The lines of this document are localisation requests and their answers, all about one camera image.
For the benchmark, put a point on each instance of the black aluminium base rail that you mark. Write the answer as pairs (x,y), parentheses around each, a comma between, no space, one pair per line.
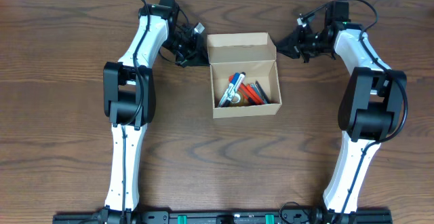
(289,215)

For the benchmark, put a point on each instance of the blue whiteboard marker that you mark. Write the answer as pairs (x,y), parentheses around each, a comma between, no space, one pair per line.
(228,90)

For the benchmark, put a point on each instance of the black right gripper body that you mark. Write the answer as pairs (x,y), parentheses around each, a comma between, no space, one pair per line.
(308,42)

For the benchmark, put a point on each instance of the cardboard box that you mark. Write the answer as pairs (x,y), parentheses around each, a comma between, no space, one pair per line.
(242,58)

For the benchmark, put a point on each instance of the yellow tape roll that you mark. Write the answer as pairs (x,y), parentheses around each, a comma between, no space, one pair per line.
(239,100)

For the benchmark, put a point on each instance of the black whiteboard marker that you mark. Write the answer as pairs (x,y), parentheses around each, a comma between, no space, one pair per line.
(234,88)

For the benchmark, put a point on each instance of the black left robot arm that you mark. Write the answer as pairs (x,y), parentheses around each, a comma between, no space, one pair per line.
(130,100)

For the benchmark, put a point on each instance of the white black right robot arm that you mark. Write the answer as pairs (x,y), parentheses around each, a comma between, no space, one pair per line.
(373,108)

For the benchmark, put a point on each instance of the orange utility knife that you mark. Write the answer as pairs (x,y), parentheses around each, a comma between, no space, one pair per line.
(249,95)

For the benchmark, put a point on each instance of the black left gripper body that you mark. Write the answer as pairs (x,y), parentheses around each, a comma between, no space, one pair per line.
(174,43)

